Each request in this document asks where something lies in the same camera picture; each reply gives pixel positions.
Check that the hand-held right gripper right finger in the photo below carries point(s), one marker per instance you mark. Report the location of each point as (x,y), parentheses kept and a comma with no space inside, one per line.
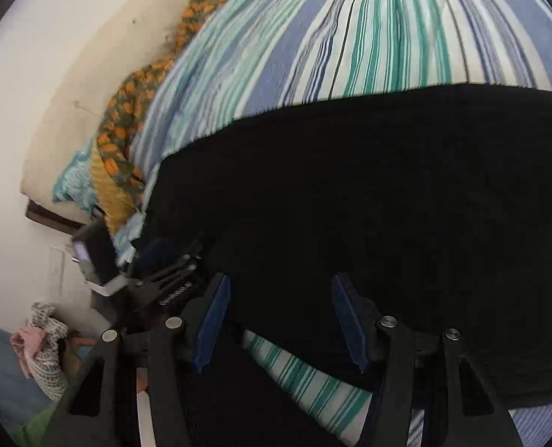
(350,326)

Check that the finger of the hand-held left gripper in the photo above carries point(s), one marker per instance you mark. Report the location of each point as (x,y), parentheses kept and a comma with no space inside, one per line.
(189,252)
(173,288)

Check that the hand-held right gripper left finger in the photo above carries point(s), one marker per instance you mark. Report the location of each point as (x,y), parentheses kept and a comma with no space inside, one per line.
(209,328)

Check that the black pants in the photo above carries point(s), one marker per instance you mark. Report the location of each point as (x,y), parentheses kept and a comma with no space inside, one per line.
(373,195)

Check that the yellow patterned pillow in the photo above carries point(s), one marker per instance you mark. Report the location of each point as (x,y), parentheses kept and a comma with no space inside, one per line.
(117,205)

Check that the teal patterned pillow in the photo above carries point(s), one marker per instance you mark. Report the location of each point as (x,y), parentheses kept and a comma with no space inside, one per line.
(78,181)

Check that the pink cloth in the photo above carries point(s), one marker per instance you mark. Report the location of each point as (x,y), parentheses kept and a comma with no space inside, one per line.
(26,342)

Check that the grey patterned cloth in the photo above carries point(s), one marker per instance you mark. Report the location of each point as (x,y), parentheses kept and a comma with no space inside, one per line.
(47,363)

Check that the orange floral cloth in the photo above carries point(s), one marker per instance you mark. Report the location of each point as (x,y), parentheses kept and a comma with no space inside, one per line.
(131,102)

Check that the green cloth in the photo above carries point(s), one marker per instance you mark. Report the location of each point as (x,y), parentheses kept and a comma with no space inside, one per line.
(43,423)

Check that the striped blue green bedsheet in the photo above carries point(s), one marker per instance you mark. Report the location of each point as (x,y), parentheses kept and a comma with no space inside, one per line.
(341,28)

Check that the brown wooden bed frame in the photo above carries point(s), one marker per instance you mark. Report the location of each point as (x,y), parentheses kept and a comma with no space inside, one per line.
(47,216)

